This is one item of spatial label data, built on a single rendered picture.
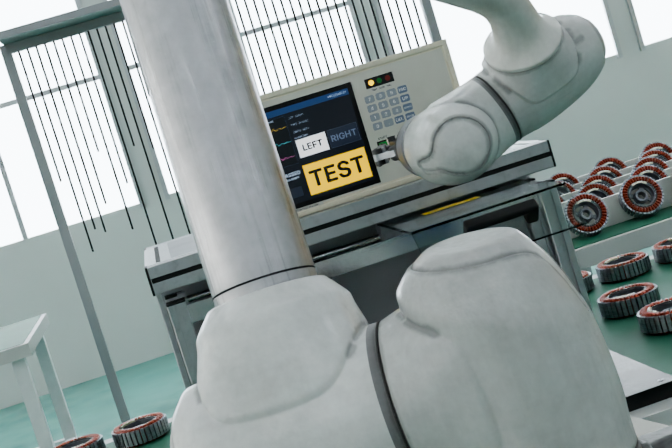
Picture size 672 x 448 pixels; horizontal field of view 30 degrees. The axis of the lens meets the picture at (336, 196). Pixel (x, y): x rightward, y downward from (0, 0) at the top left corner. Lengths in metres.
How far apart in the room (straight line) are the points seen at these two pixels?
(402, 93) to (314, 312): 0.97
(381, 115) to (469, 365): 1.02
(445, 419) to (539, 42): 0.64
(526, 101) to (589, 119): 7.21
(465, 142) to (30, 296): 6.93
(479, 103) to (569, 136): 7.18
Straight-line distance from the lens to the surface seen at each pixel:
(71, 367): 8.38
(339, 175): 2.01
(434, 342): 1.05
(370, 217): 1.99
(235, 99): 1.17
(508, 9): 1.53
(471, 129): 1.53
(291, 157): 2.00
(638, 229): 3.21
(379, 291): 2.16
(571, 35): 1.62
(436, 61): 2.05
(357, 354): 1.09
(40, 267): 8.32
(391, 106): 2.03
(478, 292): 1.04
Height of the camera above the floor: 1.28
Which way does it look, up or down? 4 degrees down
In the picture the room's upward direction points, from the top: 17 degrees counter-clockwise
